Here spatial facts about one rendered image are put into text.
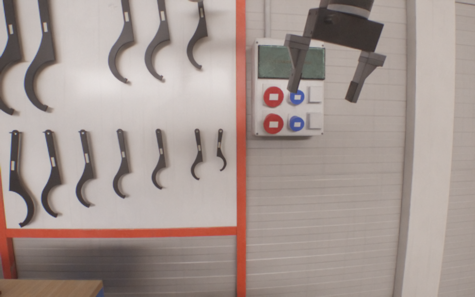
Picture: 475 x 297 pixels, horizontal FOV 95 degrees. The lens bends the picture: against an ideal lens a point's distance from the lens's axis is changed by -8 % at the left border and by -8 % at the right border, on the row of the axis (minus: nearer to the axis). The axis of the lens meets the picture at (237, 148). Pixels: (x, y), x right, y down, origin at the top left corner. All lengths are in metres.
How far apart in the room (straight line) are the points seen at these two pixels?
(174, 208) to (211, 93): 0.69
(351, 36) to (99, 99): 1.31
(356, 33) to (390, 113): 1.31
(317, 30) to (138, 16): 1.23
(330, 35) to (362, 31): 0.06
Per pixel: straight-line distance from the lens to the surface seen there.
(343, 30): 0.49
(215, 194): 1.40
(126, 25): 1.51
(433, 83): 1.91
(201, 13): 1.46
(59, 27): 1.72
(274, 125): 1.23
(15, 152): 1.73
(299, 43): 0.46
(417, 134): 1.80
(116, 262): 1.71
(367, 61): 0.53
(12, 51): 1.78
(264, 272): 1.67
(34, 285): 1.08
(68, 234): 1.71
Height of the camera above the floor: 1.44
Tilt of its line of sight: 4 degrees down
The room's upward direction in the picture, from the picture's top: straight up
